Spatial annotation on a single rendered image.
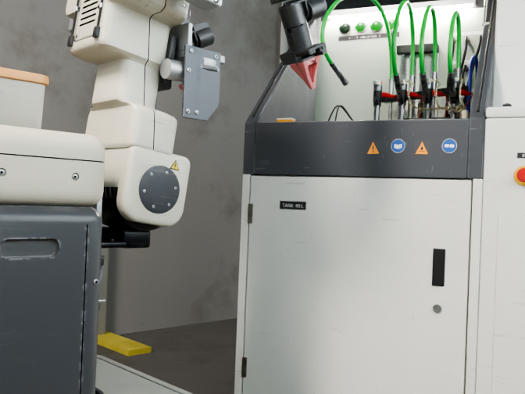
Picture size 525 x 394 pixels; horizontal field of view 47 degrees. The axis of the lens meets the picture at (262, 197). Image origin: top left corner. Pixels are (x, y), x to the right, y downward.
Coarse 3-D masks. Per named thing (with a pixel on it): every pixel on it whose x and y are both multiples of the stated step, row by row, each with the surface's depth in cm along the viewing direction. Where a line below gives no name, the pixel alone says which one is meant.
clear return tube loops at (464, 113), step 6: (414, 84) 190; (438, 84) 183; (408, 96) 183; (462, 102) 176; (414, 108) 183; (420, 108) 184; (426, 108) 185; (432, 108) 185; (438, 108) 185; (444, 108) 180; (456, 108) 182; (462, 108) 177; (462, 114) 183; (468, 114) 183
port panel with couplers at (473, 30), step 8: (464, 24) 214; (472, 24) 213; (480, 24) 212; (448, 32) 216; (456, 32) 215; (464, 32) 214; (472, 32) 213; (480, 32) 212; (456, 40) 215; (464, 40) 214; (472, 40) 213; (456, 48) 215; (472, 48) 213; (464, 64) 214; (464, 80) 214; (472, 80) 212; (472, 88) 212; (472, 96) 212; (448, 104) 216
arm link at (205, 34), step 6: (180, 24) 169; (198, 24) 176; (204, 24) 178; (192, 30) 176; (198, 30) 176; (204, 30) 177; (210, 30) 178; (198, 36) 175; (204, 36) 176; (210, 36) 178; (198, 42) 176; (204, 42) 177; (210, 42) 179
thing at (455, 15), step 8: (456, 16) 189; (456, 24) 192; (448, 40) 175; (448, 48) 175; (448, 56) 175; (456, 56) 195; (448, 64) 176; (456, 64) 195; (448, 72) 178; (456, 72) 195; (448, 80) 180
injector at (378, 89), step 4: (380, 84) 197; (376, 88) 197; (380, 88) 197; (376, 92) 197; (380, 92) 197; (376, 96) 197; (380, 96) 197; (376, 100) 195; (380, 100) 197; (376, 104) 196; (380, 104) 197; (376, 108) 197; (376, 112) 197; (376, 116) 197
